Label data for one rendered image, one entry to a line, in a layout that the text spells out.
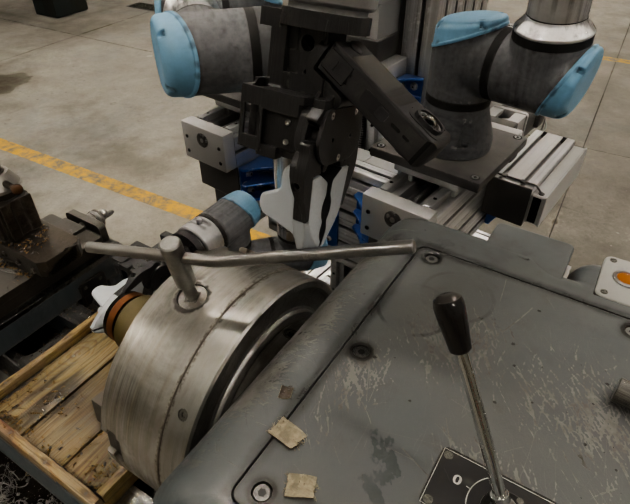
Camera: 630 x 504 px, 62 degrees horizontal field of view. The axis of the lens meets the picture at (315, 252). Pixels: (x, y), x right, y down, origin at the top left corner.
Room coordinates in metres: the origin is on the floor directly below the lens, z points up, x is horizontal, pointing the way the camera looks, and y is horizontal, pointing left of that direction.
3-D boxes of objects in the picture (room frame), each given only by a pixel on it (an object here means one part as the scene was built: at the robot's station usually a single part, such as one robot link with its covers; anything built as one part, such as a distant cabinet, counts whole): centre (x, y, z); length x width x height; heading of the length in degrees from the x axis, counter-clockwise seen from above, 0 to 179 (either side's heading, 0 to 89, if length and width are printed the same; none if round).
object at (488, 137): (0.92, -0.26, 1.21); 0.15 x 0.15 x 0.10
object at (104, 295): (0.56, 0.30, 1.10); 0.09 x 0.06 x 0.03; 147
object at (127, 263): (0.65, 0.25, 1.08); 0.12 x 0.09 x 0.08; 147
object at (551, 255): (0.47, -0.24, 1.24); 0.09 x 0.08 x 0.03; 58
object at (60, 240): (0.81, 0.56, 0.99); 0.20 x 0.10 x 0.05; 58
